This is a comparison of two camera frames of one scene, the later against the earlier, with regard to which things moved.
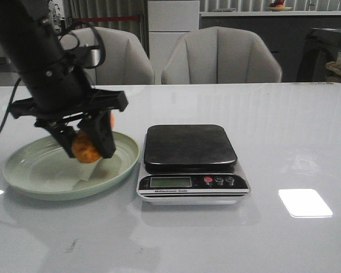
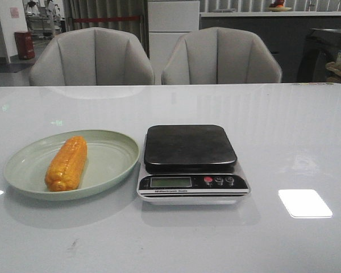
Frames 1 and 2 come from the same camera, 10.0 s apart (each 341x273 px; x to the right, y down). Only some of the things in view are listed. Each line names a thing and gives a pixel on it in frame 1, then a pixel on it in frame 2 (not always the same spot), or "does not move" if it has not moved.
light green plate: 42,169 does not move
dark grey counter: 284,33 does not move
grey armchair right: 220,55 does not move
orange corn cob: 84,148 to 67,165
